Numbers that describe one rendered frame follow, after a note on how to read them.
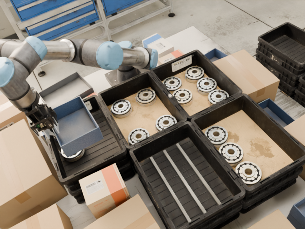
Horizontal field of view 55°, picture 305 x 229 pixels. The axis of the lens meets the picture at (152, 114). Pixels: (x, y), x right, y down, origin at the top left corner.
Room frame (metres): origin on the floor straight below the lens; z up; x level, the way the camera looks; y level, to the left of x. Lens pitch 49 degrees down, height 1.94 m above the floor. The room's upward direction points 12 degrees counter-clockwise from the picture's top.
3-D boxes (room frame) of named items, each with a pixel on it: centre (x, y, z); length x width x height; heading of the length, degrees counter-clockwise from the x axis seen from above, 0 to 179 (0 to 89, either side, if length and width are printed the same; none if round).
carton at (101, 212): (0.59, 0.25, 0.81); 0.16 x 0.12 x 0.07; 104
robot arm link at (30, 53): (0.79, 0.35, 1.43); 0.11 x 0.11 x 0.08; 57
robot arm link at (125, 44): (1.37, 0.08, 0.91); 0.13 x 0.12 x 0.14; 57
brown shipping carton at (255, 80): (1.10, -0.51, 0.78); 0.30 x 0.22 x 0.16; 15
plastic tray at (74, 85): (1.31, 0.48, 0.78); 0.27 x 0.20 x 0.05; 118
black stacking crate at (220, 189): (0.57, -0.07, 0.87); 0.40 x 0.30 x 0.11; 18
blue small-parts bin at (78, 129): (0.75, 0.30, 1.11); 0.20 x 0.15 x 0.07; 22
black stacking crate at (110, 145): (0.85, 0.34, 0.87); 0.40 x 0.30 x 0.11; 18
